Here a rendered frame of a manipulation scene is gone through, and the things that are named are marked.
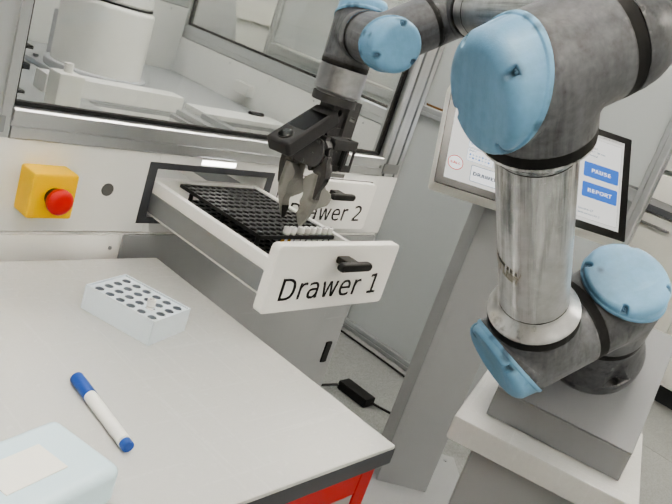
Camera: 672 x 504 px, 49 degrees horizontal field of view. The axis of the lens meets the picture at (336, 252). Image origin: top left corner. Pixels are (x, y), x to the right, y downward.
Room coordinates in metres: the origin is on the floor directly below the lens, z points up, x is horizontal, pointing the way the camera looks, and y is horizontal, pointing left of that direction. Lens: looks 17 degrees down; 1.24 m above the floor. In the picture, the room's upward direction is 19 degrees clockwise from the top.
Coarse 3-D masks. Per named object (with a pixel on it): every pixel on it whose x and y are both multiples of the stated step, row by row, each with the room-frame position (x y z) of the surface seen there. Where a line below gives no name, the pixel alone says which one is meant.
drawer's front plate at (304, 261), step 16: (272, 256) 0.99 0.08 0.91; (288, 256) 1.00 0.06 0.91; (304, 256) 1.03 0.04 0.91; (320, 256) 1.06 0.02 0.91; (336, 256) 1.09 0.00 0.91; (352, 256) 1.12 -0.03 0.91; (368, 256) 1.15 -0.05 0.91; (384, 256) 1.18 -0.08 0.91; (272, 272) 0.98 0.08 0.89; (288, 272) 1.01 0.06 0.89; (304, 272) 1.04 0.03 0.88; (320, 272) 1.07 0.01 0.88; (336, 272) 1.10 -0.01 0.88; (352, 272) 1.13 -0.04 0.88; (368, 272) 1.16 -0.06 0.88; (384, 272) 1.20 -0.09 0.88; (272, 288) 0.99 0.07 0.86; (288, 288) 1.02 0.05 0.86; (304, 288) 1.05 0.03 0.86; (320, 288) 1.08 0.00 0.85; (336, 288) 1.11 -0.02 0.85; (368, 288) 1.17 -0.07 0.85; (256, 304) 0.99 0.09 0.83; (272, 304) 1.00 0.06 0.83; (288, 304) 1.03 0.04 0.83; (304, 304) 1.06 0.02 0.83; (320, 304) 1.09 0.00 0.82; (336, 304) 1.12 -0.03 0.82
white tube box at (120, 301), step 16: (96, 288) 0.95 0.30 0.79; (112, 288) 0.96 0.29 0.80; (128, 288) 0.98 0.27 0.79; (144, 288) 0.99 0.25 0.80; (96, 304) 0.93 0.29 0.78; (112, 304) 0.92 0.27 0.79; (128, 304) 0.93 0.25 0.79; (144, 304) 0.94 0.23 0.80; (160, 304) 0.96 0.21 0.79; (176, 304) 0.97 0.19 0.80; (112, 320) 0.91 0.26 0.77; (128, 320) 0.91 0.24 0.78; (144, 320) 0.90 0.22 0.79; (160, 320) 0.91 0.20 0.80; (176, 320) 0.94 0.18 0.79; (144, 336) 0.90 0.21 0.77; (160, 336) 0.92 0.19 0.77
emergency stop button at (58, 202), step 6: (54, 192) 0.99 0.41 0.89; (60, 192) 1.00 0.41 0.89; (66, 192) 1.01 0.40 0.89; (48, 198) 0.99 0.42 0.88; (54, 198) 0.99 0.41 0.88; (60, 198) 1.00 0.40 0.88; (66, 198) 1.00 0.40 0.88; (72, 198) 1.01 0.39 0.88; (48, 204) 0.99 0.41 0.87; (54, 204) 0.99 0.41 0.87; (60, 204) 1.00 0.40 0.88; (66, 204) 1.00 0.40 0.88; (72, 204) 1.01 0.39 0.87; (48, 210) 0.99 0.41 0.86; (54, 210) 0.99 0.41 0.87; (60, 210) 1.00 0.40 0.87; (66, 210) 1.01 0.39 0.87
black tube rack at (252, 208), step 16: (192, 192) 1.20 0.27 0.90; (208, 192) 1.23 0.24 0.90; (224, 192) 1.27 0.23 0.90; (240, 192) 1.30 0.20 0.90; (256, 192) 1.34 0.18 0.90; (208, 208) 1.23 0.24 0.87; (224, 208) 1.17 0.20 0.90; (240, 208) 1.20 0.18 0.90; (256, 208) 1.23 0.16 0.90; (272, 208) 1.27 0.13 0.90; (224, 224) 1.18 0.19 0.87; (240, 224) 1.12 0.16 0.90; (256, 224) 1.15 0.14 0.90; (272, 224) 1.17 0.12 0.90; (288, 224) 1.20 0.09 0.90; (304, 224) 1.23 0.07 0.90; (256, 240) 1.11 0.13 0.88; (272, 240) 1.18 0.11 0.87
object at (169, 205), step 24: (168, 192) 1.18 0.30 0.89; (264, 192) 1.38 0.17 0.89; (168, 216) 1.17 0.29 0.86; (192, 216) 1.13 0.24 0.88; (192, 240) 1.12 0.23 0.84; (216, 240) 1.09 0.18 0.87; (240, 240) 1.06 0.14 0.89; (336, 240) 1.26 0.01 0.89; (216, 264) 1.08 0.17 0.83; (240, 264) 1.05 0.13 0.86; (264, 264) 1.02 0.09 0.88
